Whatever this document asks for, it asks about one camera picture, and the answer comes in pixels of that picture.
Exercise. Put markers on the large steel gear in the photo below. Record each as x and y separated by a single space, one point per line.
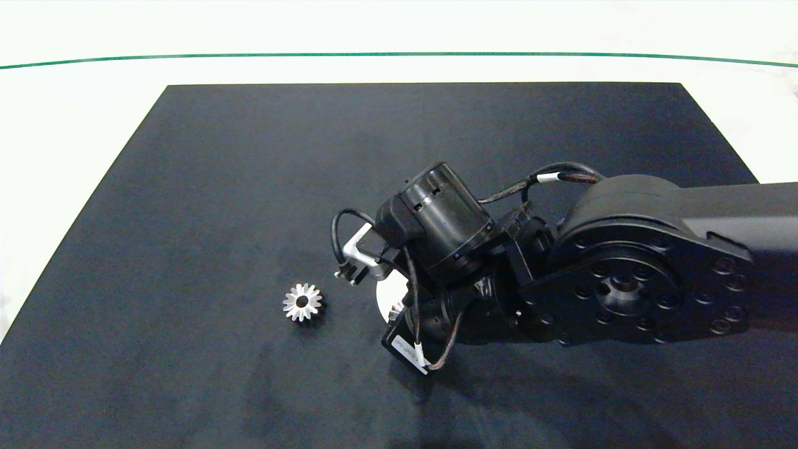
312 305

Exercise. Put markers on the round white plate with pins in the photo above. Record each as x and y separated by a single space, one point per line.
389 293

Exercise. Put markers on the dark mat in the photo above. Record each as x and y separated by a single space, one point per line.
187 218

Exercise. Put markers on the silver boxy wrist camera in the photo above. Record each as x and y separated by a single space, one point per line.
368 262

